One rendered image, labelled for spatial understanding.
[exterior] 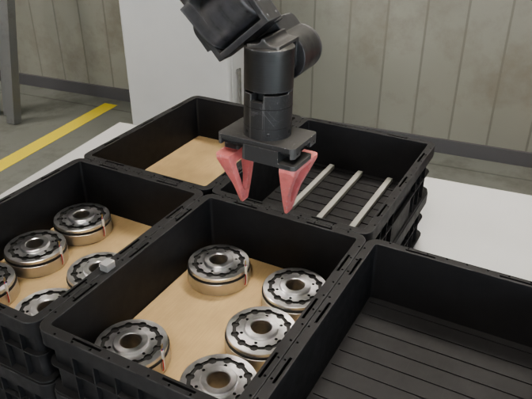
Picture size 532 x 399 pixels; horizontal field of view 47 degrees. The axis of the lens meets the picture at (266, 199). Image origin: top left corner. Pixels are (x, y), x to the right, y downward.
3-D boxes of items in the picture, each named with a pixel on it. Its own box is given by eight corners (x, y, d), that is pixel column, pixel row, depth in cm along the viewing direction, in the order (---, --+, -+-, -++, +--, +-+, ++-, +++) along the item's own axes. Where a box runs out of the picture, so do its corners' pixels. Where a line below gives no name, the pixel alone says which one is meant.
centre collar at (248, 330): (267, 346, 83) (267, 343, 83) (237, 334, 85) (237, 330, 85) (285, 325, 87) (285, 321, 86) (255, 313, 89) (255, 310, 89)
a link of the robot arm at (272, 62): (234, 37, 66) (283, 43, 64) (261, 25, 71) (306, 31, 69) (235, 99, 69) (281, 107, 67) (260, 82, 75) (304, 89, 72)
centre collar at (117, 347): (133, 361, 81) (133, 358, 80) (104, 348, 83) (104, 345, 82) (156, 339, 84) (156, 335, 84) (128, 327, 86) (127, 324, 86)
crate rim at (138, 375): (237, 435, 65) (237, 419, 64) (36, 341, 77) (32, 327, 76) (368, 248, 95) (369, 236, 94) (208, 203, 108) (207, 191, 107)
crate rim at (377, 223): (368, 248, 95) (370, 236, 94) (208, 203, 108) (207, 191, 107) (435, 153, 126) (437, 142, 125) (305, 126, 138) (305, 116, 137)
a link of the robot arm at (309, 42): (186, 24, 69) (237, -24, 64) (233, 7, 78) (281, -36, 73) (248, 111, 70) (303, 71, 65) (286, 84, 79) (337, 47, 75)
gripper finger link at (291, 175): (266, 191, 80) (267, 124, 76) (315, 204, 78) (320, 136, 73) (240, 213, 75) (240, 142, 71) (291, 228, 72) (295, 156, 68)
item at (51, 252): (39, 271, 99) (39, 267, 99) (-10, 257, 102) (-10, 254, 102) (77, 238, 107) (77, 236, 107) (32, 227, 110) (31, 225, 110)
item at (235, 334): (275, 367, 80) (275, 364, 80) (211, 341, 85) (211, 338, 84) (309, 323, 88) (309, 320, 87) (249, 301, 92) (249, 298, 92)
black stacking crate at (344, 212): (362, 296, 100) (368, 238, 95) (211, 248, 113) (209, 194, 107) (428, 193, 131) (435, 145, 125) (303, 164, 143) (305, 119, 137)
